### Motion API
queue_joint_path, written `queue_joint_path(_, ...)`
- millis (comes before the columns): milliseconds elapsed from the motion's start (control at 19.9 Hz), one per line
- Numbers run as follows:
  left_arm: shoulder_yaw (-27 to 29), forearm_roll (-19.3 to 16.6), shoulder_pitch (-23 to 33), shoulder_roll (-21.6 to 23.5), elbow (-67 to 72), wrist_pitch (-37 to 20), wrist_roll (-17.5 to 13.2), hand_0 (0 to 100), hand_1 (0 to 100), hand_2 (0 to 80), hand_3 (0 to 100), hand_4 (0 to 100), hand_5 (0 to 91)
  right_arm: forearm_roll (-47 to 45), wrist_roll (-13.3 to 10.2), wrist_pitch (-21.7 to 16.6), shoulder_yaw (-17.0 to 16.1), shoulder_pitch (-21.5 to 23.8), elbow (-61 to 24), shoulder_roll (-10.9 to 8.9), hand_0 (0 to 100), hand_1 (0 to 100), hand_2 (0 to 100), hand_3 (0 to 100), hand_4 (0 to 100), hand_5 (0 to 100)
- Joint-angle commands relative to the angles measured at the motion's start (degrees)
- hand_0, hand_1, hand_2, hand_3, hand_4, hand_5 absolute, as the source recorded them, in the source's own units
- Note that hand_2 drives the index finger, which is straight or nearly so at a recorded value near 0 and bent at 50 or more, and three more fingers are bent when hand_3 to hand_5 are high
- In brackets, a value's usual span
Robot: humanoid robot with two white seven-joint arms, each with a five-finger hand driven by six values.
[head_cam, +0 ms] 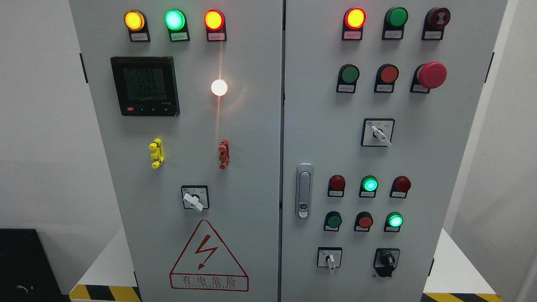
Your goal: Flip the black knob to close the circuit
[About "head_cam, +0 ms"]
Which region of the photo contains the green lit indicator light top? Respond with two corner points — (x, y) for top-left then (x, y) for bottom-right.
(164, 8), (190, 42)

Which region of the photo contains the dark red indicator light left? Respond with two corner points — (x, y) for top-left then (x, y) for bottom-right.
(327, 174), (346, 198)

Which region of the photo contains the red push button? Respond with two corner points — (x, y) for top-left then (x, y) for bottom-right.
(354, 211), (374, 232)
(374, 64), (399, 93)

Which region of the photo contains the red electric hazard warning sticker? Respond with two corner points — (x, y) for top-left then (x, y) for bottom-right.
(169, 219), (249, 292)

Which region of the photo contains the yellow indicator light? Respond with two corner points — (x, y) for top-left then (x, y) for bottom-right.
(123, 10), (150, 42)

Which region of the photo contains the white selector switch right upper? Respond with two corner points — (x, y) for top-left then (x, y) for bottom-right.
(360, 118), (395, 147)

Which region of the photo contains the white lit indicator lamp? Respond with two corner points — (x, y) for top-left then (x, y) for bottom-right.
(211, 78), (228, 97)

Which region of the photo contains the black rotary knob switch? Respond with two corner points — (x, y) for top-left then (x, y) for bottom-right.
(373, 248), (400, 278)

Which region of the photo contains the green indicator light top right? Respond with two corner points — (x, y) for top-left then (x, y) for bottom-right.
(382, 6), (409, 40)

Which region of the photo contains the red terminal connector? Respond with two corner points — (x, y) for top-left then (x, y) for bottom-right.
(218, 139), (230, 170)

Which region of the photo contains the grey right cabinet door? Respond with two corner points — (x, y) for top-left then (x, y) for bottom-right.
(281, 0), (508, 302)

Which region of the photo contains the red-orange indicator light left door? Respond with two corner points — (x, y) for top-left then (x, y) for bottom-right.
(204, 8), (227, 42)

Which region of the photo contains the green push button lower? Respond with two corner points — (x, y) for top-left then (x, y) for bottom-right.
(323, 211), (343, 232)

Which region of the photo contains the white selector switch lower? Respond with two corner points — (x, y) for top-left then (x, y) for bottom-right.
(317, 247), (343, 270)

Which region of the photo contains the black box lower left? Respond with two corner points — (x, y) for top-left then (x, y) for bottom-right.
(0, 228), (64, 302)

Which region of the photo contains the green push button upper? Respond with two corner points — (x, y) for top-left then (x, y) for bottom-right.
(336, 64), (360, 94)

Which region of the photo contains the grey left cabinet door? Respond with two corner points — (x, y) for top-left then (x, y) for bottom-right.
(70, 0), (283, 302)

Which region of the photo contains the green push button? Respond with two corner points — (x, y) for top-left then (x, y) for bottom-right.
(323, 211), (343, 232)
(336, 64), (360, 94)

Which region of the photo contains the green illuminated button lower right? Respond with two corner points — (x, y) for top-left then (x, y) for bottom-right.
(383, 212), (404, 233)

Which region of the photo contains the red lit indicator light right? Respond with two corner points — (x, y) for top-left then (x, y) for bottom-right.
(341, 7), (367, 41)

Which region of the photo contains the white selector switch left door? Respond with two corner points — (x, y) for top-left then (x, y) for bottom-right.
(181, 185), (210, 213)

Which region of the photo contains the black digital power meter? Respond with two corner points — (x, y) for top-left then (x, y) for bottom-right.
(110, 57), (180, 116)

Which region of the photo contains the white selector switch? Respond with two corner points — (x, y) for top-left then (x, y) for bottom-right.
(317, 247), (343, 270)
(360, 118), (395, 147)

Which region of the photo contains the grey cabinet door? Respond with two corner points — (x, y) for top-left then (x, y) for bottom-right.
(70, 0), (283, 302)
(281, 0), (508, 302)

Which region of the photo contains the red push button lower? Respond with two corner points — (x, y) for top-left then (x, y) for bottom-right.
(354, 211), (374, 232)

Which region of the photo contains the red emergency stop mushroom button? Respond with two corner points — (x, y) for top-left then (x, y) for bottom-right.
(409, 61), (447, 94)

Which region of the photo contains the yellow terminal connector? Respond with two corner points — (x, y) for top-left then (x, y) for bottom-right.
(148, 138), (164, 169)

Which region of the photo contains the red push button upper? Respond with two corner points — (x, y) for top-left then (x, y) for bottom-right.
(374, 64), (399, 93)

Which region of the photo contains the silver door handle lock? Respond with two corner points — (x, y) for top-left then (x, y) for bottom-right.
(295, 163), (314, 219)

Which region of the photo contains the white platform with hazard stripes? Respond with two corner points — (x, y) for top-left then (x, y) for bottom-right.
(69, 228), (502, 302)

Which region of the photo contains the green lit indicator middle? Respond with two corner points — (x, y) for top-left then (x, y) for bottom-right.
(359, 175), (378, 198)

